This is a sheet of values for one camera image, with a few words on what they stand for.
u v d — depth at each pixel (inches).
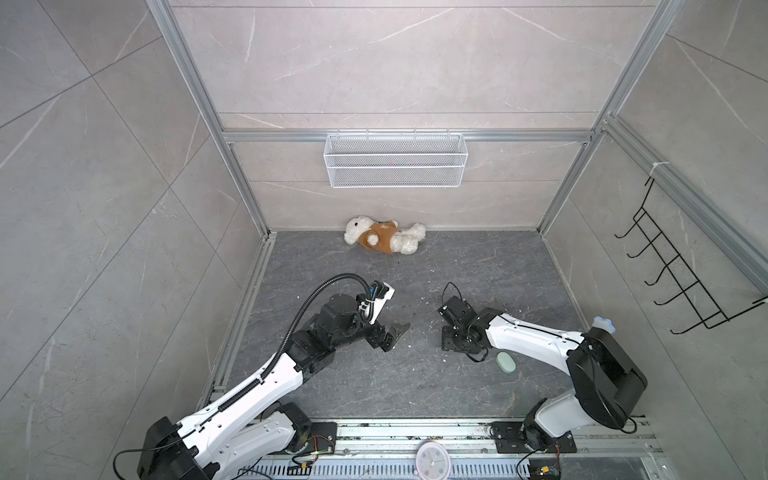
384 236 41.9
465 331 25.6
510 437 29.0
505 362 32.9
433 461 27.0
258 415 18.7
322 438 28.7
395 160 39.6
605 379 17.2
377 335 25.1
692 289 25.0
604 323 26.7
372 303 23.7
